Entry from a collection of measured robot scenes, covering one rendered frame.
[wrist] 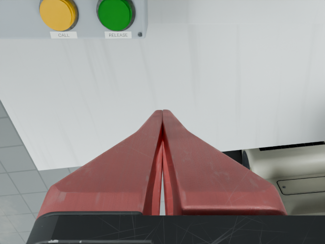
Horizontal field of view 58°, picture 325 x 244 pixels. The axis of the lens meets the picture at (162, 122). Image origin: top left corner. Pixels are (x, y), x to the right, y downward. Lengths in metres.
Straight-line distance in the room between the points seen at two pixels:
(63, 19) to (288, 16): 0.33
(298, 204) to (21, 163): 1.65
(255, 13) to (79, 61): 0.30
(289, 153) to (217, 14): 0.43
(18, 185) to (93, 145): 1.59
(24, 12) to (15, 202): 1.98
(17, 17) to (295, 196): 0.64
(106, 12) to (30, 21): 0.10
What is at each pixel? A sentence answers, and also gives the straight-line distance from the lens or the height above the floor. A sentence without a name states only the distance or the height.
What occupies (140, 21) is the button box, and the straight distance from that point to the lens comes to 0.39.
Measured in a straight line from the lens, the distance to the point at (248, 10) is 0.50.
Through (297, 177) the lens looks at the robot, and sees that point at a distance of 0.80.
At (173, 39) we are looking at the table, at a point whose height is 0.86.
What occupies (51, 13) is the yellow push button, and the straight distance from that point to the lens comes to 0.40.
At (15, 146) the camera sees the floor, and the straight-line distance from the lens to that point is 1.95.
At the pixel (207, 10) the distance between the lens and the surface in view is 0.49.
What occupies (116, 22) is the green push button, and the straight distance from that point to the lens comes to 0.38.
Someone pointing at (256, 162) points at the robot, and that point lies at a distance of 0.76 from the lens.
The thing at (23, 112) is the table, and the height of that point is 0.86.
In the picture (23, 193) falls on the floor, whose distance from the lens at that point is 2.23.
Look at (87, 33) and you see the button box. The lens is 0.40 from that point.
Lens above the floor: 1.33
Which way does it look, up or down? 55 degrees down
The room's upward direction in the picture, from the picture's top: 178 degrees counter-clockwise
